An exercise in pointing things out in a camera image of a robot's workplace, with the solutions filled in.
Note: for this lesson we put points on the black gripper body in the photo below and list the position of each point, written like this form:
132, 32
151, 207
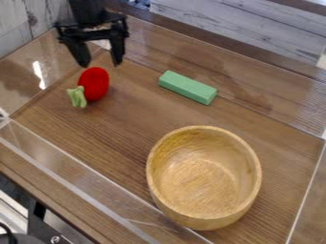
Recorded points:
93, 23

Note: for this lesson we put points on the wooden bowl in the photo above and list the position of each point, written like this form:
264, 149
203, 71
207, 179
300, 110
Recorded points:
204, 177

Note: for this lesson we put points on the clear acrylic tray wall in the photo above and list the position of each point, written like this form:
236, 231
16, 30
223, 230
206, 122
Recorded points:
92, 202

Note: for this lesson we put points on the black table leg bracket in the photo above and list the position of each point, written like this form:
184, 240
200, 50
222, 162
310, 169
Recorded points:
39, 229

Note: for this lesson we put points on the green rectangular block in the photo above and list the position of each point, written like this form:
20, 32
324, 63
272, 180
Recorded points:
187, 87

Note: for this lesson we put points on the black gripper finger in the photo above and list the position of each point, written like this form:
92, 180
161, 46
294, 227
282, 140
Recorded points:
117, 47
80, 53

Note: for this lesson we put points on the red plush strawberry toy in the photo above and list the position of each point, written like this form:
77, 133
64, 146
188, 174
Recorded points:
92, 87

